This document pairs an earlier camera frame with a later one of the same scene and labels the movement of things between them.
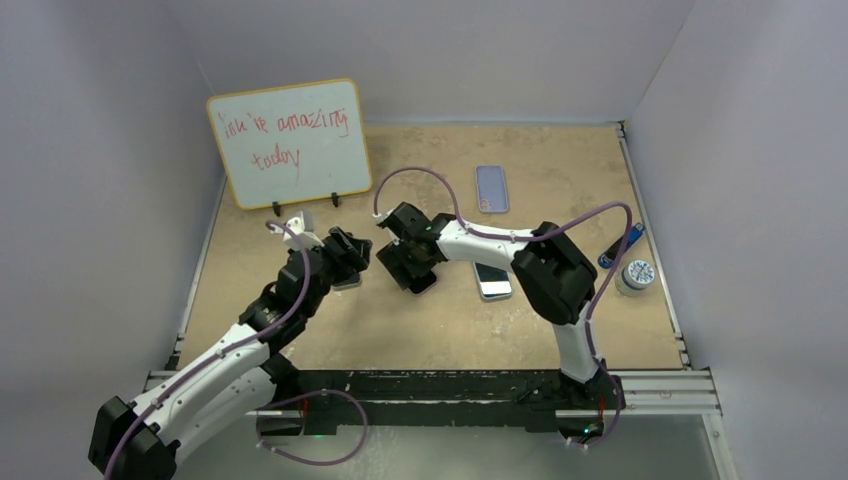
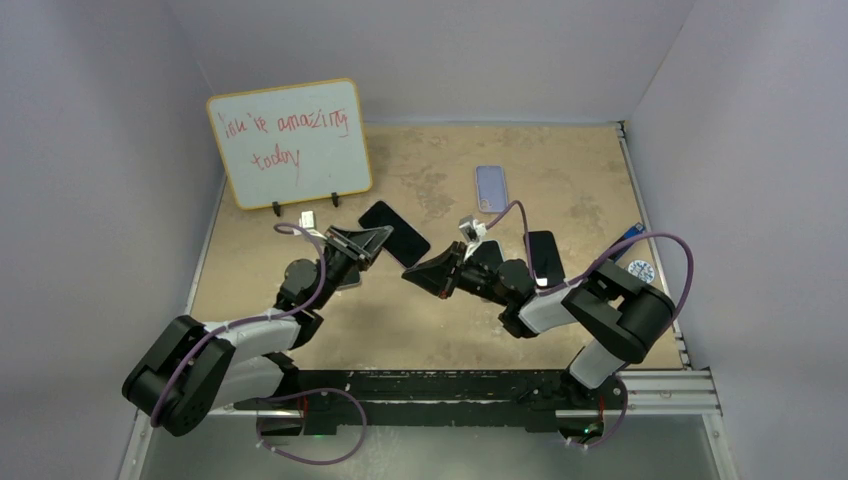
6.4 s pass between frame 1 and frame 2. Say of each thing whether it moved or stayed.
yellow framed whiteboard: stayed
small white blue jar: stayed
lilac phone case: stayed
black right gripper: moved
